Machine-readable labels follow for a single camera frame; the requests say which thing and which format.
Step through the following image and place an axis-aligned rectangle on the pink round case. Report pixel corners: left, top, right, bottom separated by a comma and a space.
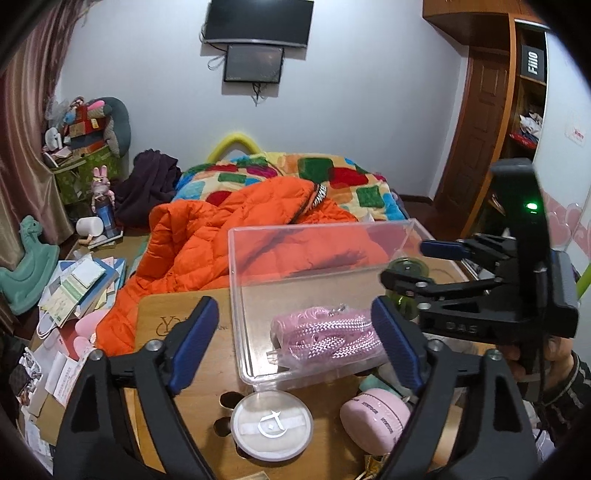
339, 388, 411, 456

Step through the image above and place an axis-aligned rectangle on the right hand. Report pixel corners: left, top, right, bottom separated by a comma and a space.
497, 337, 574, 390

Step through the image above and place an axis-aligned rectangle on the pile of books and papers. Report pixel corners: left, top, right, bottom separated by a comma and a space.
38, 254, 125, 327

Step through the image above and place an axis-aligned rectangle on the white cabinet door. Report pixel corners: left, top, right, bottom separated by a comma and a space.
534, 32, 590, 273

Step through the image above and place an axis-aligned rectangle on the clear plastic storage bin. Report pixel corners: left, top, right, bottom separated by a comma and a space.
227, 219, 468, 392

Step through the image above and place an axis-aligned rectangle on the white mug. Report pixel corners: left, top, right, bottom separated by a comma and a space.
76, 216, 104, 238

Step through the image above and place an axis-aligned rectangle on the teal plush rocking horse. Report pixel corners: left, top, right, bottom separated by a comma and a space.
1, 215, 60, 316

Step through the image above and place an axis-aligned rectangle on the orange down jacket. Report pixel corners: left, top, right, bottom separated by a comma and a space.
95, 177, 388, 356

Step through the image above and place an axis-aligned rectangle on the colourful patchwork blanket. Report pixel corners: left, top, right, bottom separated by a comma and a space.
174, 152, 408, 221

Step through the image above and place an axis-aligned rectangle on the pink bunny figurine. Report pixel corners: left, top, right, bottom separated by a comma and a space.
91, 165, 115, 231

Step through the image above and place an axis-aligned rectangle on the purple dark clothing heap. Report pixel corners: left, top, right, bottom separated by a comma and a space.
114, 149, 181, 228

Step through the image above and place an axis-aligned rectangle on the wooden door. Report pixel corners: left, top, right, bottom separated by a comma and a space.
431, 48, 510, 240

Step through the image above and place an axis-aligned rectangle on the green storage box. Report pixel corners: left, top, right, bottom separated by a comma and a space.
52, 146, 122, 205

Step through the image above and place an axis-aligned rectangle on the yellow neck pillow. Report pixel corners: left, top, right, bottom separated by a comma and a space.
205, 132, 262, 164

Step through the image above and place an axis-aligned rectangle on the black FiiO box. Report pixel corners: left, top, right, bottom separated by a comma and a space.
520, 45, 546, 83

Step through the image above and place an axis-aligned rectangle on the pile of plush toys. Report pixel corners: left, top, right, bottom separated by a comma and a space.
43, 97, 131, 164

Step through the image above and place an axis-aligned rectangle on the wooden shelf cabinet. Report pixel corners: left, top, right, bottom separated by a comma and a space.
423, 1, 548, 236

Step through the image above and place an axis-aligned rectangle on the pink striped curtain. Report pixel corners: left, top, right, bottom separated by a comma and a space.
1, 1, 93, 270

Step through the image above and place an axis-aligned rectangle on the small wall monitor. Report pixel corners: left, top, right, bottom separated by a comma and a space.
223, 44, 284, 84

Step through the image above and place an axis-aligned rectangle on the black wall television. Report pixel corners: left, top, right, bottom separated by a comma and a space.
204, 0, 315, 48

